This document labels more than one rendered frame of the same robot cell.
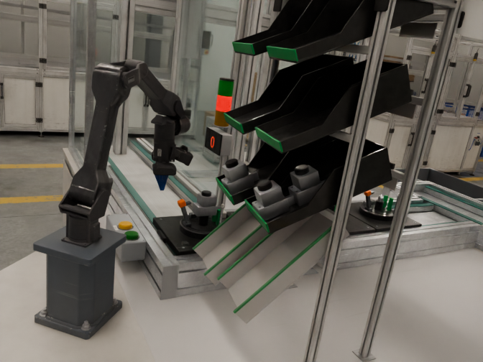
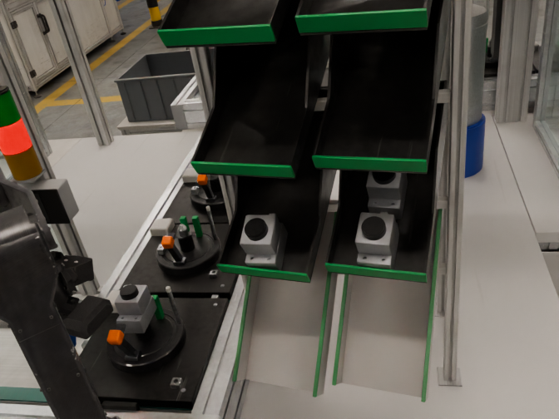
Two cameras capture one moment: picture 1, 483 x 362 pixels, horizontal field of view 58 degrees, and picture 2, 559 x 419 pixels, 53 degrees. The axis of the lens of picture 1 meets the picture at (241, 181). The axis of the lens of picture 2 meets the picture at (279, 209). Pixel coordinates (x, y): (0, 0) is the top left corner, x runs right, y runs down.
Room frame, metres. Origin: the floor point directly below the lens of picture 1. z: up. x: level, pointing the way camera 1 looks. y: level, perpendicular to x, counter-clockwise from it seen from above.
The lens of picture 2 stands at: (0.51, 0.43, 1.67)
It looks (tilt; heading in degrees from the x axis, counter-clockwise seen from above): 32 degrees down; 315
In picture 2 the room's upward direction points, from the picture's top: 9 degrees counter-clockwise
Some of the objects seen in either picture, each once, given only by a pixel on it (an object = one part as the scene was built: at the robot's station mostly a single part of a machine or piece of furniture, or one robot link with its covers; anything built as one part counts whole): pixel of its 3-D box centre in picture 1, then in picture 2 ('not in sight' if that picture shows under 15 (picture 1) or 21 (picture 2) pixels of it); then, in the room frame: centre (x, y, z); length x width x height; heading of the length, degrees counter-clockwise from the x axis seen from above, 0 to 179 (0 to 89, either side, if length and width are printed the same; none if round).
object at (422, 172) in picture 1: (442, 198); (190, 82); (2.80, -1.35, 0.73); 0.62 x 0.42 x 0.23; 30
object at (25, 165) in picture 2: (222, 118); (22, 161); (1.45, 0.09, 1.28); 0.05 x 0.05 x 0.05
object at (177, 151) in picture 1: (180, 153); (65, 268); (1.21, 0.18, 1.20); 0.07 x 0.07 x 0.06; 16
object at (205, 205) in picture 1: (208, 202); (136, 301); (1.23, 0.09, 1.06); 0.08 x 0.04 x 0.07; 120
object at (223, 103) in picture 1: (223, 103); (12, 135); (1.45, 0.09, 1.33); 0.05 x 0.05 x 0.05
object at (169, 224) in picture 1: (202, 232); (149, 346); (1.22, 0.10, 0.96); 0.24 x 0.24 x 0.02; 30
